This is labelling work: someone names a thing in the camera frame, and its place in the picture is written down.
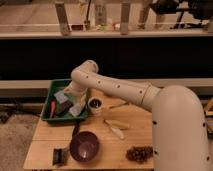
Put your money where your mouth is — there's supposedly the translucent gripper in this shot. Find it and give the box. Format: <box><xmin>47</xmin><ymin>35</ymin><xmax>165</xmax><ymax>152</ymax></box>
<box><xmin>64</xmin><ymin>83</ymin><xmax>87</xmax><ymax>107</ymax></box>

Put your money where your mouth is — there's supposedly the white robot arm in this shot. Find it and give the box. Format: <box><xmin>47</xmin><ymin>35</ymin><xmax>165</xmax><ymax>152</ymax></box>
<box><xmin>65</xmin><ymin>60</ymin><xmax>211</xmax><ymax>171</ymax></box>

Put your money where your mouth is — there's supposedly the grey crumpled cloth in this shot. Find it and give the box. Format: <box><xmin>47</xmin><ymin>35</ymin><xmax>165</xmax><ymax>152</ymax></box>
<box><xmin>69</xmin><ymin>102</ymin><xmax>85</xmax><ymax>117</ymax></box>

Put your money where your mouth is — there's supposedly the blue sponge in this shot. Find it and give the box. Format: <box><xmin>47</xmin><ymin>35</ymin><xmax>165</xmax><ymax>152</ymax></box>
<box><xmin>54</xmin><ymin>91</ymin><xmax>68</xmax><ymax>104</ymax></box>

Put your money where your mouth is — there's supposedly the small white cup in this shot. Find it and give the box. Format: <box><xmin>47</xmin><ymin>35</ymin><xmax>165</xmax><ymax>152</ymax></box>
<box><xmin>88</xmin><ymin>97</ymin><xmax>102</xmax><ymax>115</ymax></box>

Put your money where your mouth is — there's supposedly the dark brown block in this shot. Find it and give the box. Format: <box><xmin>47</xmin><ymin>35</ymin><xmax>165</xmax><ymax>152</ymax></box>
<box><xmin>56</xmin><ymin>101</ymin><xmax>73</xmax><ymax>116</ymax></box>

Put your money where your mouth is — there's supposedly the green plastic tray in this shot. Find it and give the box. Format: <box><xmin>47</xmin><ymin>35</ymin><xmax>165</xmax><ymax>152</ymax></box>
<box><xmin>41</xmin><ymin>79</ymin><xmax>88</xmax><ymax>125</ymax></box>

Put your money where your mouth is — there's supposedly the metal fork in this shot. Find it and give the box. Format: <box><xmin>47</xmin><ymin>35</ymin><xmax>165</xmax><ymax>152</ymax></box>
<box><xmin>108</xmin><ymin>102</ymin><xmax>130</xmax><ymax>109</ymax></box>

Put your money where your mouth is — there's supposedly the purple bowl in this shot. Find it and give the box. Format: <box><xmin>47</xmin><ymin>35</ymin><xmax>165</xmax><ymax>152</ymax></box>
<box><xmin>69</xmin><ymin>131</ymin><xmax>100</xmax><ymax>162</ymax></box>

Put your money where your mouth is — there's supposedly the bunch of dark grapes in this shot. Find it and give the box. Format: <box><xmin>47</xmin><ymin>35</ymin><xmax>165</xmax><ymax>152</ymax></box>
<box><xmin>126</xmin><ymin>146</ymin><xmax>153</xmax><ymax>163</ymax></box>

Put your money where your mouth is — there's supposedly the black spatula handle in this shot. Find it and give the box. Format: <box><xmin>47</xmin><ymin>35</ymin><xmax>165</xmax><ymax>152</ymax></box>
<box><xmin>72</xmin><ymin>121</ymin><xmax>80</xmax><ymax>137</ymax></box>

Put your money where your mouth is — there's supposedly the wooden handled knife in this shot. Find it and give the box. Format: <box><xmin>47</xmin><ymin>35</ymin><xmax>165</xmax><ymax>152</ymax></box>
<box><xmin>104</xmin><ymin>119</ymin><xmax>130</xmax><ymax>130</ymax></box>

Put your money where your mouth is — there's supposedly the cream handled utensil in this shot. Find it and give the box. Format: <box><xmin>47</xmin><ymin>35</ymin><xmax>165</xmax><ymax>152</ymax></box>
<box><xmin>109</xmin><ymin>126</ymin><xmax>125</xmax><ymax>140</ymax></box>

